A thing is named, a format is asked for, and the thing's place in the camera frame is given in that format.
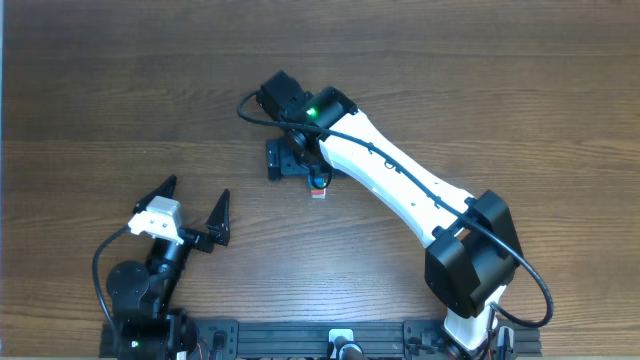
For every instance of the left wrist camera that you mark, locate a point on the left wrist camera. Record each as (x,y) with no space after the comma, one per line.
(156,218)

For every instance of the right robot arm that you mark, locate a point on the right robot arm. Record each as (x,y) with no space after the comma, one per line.
(400,180)

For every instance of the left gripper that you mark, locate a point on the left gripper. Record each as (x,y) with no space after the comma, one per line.
(199,240)

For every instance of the mounting rail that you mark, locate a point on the mounting rail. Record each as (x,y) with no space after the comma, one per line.
(300,340)

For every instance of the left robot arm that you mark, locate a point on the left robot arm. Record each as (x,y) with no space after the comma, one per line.
(131,286)

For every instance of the red cube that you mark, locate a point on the red cube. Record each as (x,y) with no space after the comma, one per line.
(318,193)

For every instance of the blue cube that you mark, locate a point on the blue cube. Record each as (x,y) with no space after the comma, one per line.
(318,180)

